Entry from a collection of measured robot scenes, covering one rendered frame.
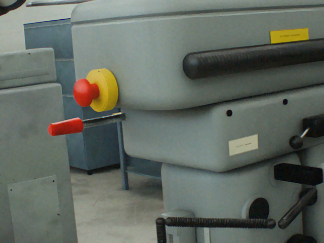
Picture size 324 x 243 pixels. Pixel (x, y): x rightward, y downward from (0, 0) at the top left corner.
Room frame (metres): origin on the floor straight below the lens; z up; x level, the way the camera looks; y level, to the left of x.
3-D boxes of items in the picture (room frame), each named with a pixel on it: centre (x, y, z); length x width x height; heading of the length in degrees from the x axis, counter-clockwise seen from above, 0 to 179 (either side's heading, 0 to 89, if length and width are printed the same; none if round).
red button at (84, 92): (0.93, 0.10, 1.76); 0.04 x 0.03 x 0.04; 38
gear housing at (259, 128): (1.11, -0.14, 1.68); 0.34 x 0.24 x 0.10; 128
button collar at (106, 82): (0.94, 0.08, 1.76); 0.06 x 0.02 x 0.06; 38
